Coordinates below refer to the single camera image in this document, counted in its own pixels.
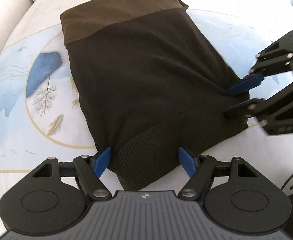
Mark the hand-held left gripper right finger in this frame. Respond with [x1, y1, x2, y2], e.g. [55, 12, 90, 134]
[178, 147, 258, 201]

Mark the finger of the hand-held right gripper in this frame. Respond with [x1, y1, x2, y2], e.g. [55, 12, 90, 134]
[225, 36, 293, 96]
[223, 77, 293, 128]

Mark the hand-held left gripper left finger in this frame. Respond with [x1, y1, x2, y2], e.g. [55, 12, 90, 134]
[31, 146, 112, 201]

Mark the brown sweater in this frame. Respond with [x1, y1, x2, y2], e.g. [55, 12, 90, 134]
[60, 0, 251, 192]

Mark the white printed tablecloth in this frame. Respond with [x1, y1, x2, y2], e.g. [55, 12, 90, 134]
[0, 0, 293, 240]

